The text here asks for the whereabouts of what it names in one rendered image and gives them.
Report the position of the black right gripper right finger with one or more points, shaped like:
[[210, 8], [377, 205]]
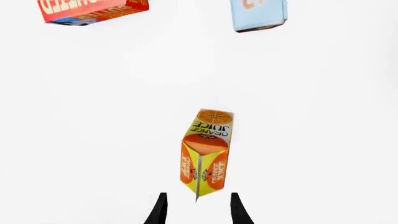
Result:
[[239, 212]]

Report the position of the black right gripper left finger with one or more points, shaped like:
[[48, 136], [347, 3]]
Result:
[[159, 212]]

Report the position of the orange juice carton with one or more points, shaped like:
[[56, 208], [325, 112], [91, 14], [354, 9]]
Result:
[[205, 154]]

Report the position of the light blue box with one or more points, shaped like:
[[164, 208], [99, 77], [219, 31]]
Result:
[[258, 14]]

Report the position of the red butter box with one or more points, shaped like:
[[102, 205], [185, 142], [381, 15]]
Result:
[[90, 10]]

